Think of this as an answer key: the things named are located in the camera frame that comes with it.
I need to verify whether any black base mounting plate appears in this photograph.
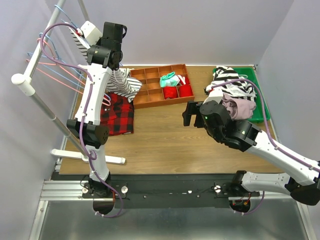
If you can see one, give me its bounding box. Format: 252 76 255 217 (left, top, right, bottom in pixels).
80 173 260 209

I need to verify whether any blue wire hanger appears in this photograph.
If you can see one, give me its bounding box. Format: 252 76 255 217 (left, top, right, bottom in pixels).
54 4 91 51
26 32 111 103

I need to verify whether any mint white sock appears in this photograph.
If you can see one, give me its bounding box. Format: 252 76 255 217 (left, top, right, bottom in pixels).
159 72 179 88

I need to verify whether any brown compartment tray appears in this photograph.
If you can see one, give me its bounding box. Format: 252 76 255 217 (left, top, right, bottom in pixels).
130 64 195 109

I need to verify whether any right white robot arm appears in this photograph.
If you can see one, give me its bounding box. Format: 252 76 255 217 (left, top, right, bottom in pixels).
182 100 320 206

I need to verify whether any thin striped tank top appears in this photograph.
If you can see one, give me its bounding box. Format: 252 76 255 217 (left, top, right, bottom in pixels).
67 24 144 103

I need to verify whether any bold striped garment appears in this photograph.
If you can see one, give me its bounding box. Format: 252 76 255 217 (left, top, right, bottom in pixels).
211 65 257 102

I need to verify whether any red cloth compartment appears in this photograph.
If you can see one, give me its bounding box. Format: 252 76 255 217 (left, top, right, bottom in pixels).
162 86 178 100
178 84 193 98

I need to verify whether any aluminium frame rail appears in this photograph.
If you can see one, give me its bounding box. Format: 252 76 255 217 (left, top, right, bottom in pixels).
30 173 320 240

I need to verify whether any red cloth right compartment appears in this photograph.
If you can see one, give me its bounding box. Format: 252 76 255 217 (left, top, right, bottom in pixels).
178 84 193 98

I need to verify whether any pink wire hanger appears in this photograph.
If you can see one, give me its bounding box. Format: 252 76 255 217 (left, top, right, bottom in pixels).
24 37 112 107

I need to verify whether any white metal clothes rack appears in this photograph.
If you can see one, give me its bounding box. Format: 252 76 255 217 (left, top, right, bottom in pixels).
11 0 126 165

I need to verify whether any mauve garment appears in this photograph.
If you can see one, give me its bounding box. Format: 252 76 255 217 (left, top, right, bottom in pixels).
221 93 256 120

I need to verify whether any red white striped sock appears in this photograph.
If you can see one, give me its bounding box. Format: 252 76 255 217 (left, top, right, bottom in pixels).
176 75 190 86

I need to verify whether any red cloth left compartment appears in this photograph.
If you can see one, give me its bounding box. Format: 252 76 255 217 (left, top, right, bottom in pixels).
162 86 178 100

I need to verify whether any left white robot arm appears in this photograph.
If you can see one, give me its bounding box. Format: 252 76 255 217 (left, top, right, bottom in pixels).
66 21 127 198

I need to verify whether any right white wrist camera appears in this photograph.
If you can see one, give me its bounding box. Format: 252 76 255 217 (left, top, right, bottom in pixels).
203 85 224 104

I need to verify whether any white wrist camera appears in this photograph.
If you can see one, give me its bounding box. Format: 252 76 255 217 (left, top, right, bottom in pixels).
203 85 224 104
75 20 103 48

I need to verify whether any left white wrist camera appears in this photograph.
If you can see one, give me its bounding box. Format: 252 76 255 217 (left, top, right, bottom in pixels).
75 20 103 48

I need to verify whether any red black plaid shirt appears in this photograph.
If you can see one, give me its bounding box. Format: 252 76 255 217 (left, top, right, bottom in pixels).
100 93 135 136

